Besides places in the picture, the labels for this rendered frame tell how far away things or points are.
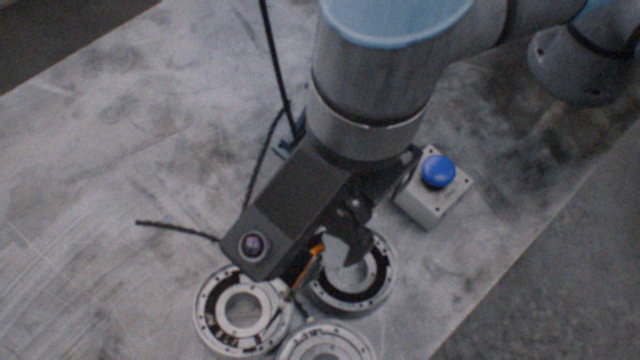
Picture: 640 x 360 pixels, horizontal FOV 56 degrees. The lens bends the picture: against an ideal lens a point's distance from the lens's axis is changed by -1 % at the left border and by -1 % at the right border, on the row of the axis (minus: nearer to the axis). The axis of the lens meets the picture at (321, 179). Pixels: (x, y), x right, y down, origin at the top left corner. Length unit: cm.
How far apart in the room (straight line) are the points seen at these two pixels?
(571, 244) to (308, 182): 143
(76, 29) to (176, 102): 125
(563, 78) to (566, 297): 92
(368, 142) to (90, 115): 52
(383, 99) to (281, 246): 14
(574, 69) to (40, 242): 71
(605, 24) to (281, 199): 55
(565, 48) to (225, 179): 49
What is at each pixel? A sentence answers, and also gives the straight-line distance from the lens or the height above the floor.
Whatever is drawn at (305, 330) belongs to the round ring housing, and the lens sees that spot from 66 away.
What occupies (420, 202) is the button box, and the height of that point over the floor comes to 84.
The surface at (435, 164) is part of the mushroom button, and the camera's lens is 71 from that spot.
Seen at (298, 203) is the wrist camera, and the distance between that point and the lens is 43.
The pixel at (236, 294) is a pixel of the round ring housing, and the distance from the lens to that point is 67.
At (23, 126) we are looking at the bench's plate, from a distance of 85.
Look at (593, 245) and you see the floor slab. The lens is 184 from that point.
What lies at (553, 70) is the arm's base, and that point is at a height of 83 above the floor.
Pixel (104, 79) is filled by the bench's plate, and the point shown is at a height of 80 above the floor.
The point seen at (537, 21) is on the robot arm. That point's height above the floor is 123.
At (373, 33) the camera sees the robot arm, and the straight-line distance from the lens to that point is 30.
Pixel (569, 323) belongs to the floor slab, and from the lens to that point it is 171.
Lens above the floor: 146
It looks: 60 degrees down
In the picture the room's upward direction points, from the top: 12 degrees clockwise
